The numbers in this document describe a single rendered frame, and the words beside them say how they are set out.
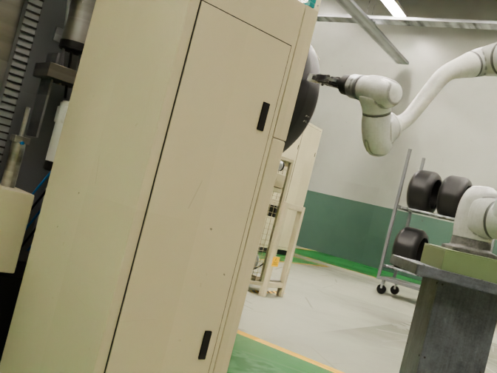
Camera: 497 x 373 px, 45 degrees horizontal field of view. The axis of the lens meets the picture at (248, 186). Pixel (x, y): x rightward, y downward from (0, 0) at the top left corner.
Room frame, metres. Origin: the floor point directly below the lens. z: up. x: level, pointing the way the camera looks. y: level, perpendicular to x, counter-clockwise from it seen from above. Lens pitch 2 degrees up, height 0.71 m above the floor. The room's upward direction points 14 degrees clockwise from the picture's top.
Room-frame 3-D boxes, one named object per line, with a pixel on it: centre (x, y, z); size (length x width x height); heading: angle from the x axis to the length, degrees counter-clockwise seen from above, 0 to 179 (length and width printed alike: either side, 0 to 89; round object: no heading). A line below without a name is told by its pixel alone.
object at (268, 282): (5.21, -0.18, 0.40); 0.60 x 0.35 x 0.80; 57
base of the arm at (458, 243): (2.45, -0.93, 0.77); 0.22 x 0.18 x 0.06; 177
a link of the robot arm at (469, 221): (2.42, -0.93, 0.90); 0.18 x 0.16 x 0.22; 28
